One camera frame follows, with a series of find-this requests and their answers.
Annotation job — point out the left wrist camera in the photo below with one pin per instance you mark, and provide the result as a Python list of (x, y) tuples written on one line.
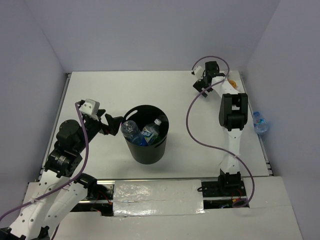
[(90, 108)]

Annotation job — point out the black round bin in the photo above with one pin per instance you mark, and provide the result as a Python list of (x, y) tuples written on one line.
[(143, 115)]

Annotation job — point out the aluminium rail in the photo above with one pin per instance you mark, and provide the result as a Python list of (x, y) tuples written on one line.
[(103, 200)]

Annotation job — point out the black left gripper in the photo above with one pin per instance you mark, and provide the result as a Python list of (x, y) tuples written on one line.
[(114, 123)]

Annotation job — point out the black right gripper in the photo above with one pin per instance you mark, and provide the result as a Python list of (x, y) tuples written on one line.
[(199, 85)]

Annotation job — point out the orange juice bottle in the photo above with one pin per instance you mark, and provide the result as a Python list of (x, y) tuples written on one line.
[(233, 83)]

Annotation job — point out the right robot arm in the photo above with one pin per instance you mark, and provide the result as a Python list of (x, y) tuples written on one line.
[(232, 117)]

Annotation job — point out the clear water bottle white cap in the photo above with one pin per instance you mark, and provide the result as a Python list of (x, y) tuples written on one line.
[(151, 131)]

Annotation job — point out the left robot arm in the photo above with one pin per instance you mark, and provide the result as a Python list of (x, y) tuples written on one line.
[(58, 190)]

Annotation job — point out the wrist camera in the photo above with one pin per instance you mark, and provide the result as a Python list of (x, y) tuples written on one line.
[(198, 72), (90, 108)]

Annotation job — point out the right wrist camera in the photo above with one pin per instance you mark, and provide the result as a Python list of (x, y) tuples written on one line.
[(198, 72)]

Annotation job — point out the blue label Pocari bottle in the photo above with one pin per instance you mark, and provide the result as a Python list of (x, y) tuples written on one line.
[(131, 132)]

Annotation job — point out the small blue cap bottle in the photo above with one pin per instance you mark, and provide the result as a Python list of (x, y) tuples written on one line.
[(260, 124)]

